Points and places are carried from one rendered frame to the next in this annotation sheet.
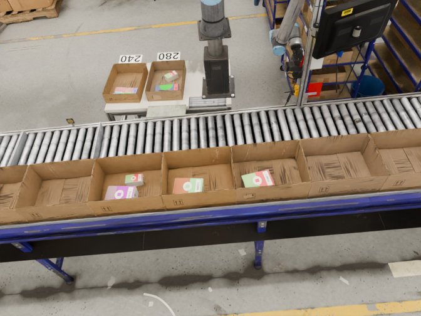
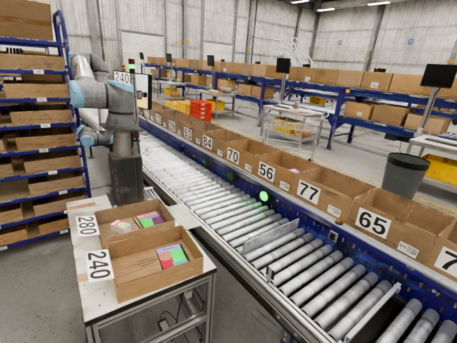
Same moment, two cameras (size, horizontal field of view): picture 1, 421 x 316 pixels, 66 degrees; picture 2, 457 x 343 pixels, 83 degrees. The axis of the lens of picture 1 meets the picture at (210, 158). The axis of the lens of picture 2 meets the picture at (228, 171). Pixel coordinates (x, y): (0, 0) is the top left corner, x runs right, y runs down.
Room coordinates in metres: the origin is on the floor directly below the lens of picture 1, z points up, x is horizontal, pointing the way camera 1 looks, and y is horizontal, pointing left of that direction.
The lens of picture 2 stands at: (2.58, 1.54, 1.68)
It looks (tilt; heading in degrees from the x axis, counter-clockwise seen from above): 23 degrees down; 228
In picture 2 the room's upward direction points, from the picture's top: 4 degrees clockwise
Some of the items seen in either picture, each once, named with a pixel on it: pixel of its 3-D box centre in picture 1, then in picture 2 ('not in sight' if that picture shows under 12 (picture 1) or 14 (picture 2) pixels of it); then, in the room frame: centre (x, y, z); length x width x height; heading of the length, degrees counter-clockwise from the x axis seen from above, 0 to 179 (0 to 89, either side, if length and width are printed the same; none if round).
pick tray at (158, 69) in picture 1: (166, 79); (134, 223); (2.15, 0.27, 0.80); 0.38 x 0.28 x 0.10; 172
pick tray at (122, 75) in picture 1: (126, 82); (154, 258); (2.18, 0.60, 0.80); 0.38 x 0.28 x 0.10; 171
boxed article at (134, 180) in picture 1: (135, 180); not in sight; (1.12, 0.46, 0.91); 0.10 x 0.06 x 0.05; 89
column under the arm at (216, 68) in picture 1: (217, 70); (126, 175); (2.04, -0.14, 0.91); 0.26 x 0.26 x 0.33; 83
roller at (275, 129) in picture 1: (277, 136); (175, 169); (1.47, -0.48, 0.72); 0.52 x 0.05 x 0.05; 177
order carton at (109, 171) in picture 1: (130, 184); (285, 171); (1.06, 0.47, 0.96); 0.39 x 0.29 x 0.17; 87
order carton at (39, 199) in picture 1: (62, 190); (332, 191); (1.08, 0.86, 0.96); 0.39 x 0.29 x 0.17; 87
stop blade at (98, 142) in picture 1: (97, 149); (273, 235); (1.53, 0.78, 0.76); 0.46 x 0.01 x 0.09; 177
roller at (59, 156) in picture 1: (59, 157); (313, 271); (1.54, 1.07, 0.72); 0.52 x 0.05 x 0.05; 177
